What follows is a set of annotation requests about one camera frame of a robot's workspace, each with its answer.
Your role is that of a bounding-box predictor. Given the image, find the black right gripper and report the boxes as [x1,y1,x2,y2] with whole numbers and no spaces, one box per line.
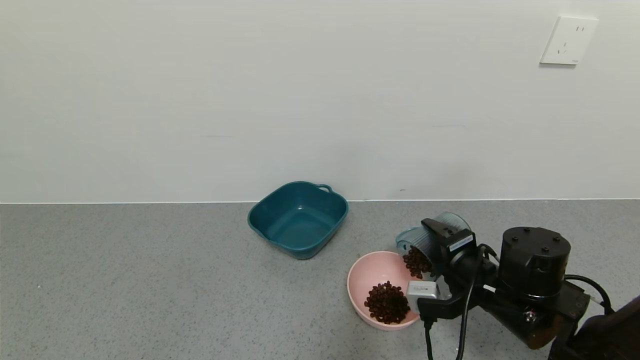
[420,217,484,280]

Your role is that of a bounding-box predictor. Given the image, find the translucent teal plastic cup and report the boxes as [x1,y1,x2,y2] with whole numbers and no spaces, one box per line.
[396,212,472,281]

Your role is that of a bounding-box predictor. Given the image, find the brown solid pellets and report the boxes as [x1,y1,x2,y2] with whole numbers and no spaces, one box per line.
[364,246,434,325]

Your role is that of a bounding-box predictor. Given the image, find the pink plastic bowl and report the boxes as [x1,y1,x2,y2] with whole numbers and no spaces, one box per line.
[346,251,426,331]

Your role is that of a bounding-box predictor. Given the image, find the teal square plastic basin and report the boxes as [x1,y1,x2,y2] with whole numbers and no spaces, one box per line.
[247,181,349,261]

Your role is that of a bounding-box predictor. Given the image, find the black camera cable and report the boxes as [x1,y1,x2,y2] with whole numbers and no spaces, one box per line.
[424,244,498,360]

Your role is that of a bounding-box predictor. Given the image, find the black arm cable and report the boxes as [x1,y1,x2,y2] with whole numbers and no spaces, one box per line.
[565,274,614,315]

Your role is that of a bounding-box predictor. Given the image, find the white wall socket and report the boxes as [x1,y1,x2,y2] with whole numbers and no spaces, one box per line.
[539,16,600,66]

